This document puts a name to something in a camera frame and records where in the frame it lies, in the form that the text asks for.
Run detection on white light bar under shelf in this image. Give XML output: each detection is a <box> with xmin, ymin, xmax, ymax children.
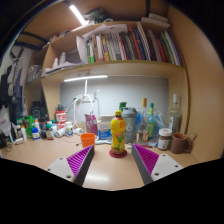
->
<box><xmin>63</xmin><ymin>74</ymin><xmax>109</xmax><ymax>83</ymax></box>

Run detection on brown bottle with green cap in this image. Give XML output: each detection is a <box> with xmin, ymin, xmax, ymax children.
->
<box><xmin>45</xmin><ymin>123</ymin><xmax>55</xmax><ymax>141</ymax></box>

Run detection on grey shaker bottle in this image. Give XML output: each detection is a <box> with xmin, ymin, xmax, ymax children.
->
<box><xmin>121</xmin><ymin>106</ymin><xmax>138</xmax><ymax>135</ymax></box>

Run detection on orange plastic cup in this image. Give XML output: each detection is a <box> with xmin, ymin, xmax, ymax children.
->
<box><xmin>80</xmin><ymin>132</ymin><xmax>97</xmax><ymax>150</ymax></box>

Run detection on clear glass bottle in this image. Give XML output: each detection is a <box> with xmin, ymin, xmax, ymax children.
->
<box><xmin>167</xmin><ymin>93</ymin><xmax>183</xmax><ymax>134</ymax></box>

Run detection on white bottle with blue label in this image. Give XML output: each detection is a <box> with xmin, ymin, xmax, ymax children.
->
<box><xmin>31</xmin><ymin>126</ymin><xmax>41</xmax><ymax>141</ymax></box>

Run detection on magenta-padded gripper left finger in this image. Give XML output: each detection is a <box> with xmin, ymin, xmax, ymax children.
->
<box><xmin>44</xmin><ymin>144</ymin><xmax>96</xmax><ymax>187</ymax></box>

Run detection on ceiling tube light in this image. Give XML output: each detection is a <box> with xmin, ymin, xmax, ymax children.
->
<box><xmin>68</xmin><ymin>3</ymin><xmax>88</xmax><ymax>27</ymax></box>

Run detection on green plastic container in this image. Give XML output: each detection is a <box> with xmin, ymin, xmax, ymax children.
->
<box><xmin>23</xmin><ymin>115</ymin><xmax>36</xmax><ymax>138</ymax></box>

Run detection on brown jar with white lid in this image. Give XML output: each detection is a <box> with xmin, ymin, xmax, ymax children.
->
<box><xmin>157</xmin><ymin>127</ymin><xmax>173</xmax><ymax>151</ymax></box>

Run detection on flat round red coaster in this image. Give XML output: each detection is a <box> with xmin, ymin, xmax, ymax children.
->
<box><xmin>108</xmin><ymin>149</ymin><xmax>129</xmax><ymax>159</ymax></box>

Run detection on clear bottle with yellow cap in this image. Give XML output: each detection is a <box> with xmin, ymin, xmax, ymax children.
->
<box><xmin>136</xmin><ymin>97</ymin><xmax>150</xmax><ymax>144</ymax></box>

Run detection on white and blue box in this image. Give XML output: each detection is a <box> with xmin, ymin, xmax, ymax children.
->
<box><xmin>97</xmin><ymin>115</ymin><xmax>114</xmax><ymax>141</ymax></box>

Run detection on red and white canister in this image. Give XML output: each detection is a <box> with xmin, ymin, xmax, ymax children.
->
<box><xmin>54</xmin><ymin>110</ymin><xmax>68</xmax><ymax>130</ymax></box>

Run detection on pink carton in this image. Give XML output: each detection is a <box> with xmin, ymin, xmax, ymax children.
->
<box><xmin>84</xmin><ymin>113</ymin><xmax>99</xmax><ymax>136</ymax></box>

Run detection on brown mug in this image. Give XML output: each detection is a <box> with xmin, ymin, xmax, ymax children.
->
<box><xmin>169</xmin><ymin>132</ymin><xmax>194</xmax><ymax>155</ymax></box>

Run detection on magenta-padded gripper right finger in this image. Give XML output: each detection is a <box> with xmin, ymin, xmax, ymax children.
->
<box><xmin>130</xmin><ymin>143</ymin><xmax>184</xmax><ymax>186</ymax></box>

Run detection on yellow juice bottle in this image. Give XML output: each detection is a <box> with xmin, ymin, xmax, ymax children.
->
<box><xmin>110</xmin><ymin>110</ymin><xmax>127</xmax><ymax>155</ymax></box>

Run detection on wooden shelf unit with books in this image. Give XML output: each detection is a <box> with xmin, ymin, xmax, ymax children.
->
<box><xmin>23</xmin><ymin>13</ymin><xmax>192</xmax><ymax>135</ymax></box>

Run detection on hanging clothes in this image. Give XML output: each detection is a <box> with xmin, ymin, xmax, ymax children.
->
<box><xmin>0</xmin><ymin>56</ymin><xmax>25</xmax><ymax>112</ymax></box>

